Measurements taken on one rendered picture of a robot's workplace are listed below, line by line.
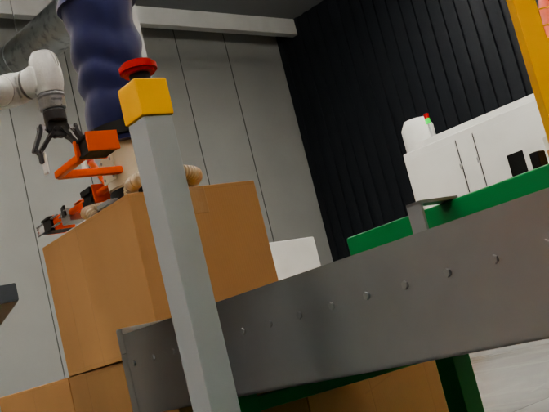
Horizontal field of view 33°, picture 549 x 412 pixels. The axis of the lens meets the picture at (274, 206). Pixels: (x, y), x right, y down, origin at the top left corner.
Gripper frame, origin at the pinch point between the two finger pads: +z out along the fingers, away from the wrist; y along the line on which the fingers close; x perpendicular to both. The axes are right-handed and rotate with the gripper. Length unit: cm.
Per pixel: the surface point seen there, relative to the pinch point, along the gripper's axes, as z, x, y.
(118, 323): 57, -50, -18
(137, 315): 57, -62, -18
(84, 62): -20.0, -43.7, -8.3
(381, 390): 92, -69, 50
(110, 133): 12, -76, -22
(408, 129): -143, 483, 682
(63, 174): 15, -50, -25
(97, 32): -27, -49, -5
